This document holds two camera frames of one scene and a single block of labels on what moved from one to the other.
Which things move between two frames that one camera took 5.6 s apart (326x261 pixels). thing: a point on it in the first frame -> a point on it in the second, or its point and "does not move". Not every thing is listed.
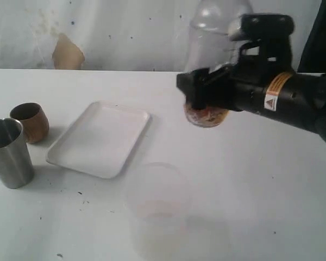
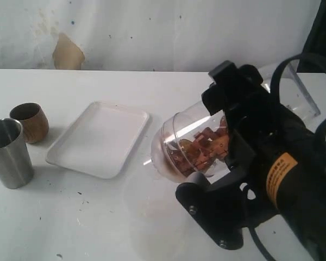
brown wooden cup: (35, 123) does not move
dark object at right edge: (320, 53) does not move
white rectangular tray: (100, 139) does not move
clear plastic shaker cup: (207, 50) -> (197, 140)
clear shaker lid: (218, 16) -> (165, 156)
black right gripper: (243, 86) -> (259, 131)
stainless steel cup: (10, 163) does not move
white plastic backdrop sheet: (112, 35) does not move
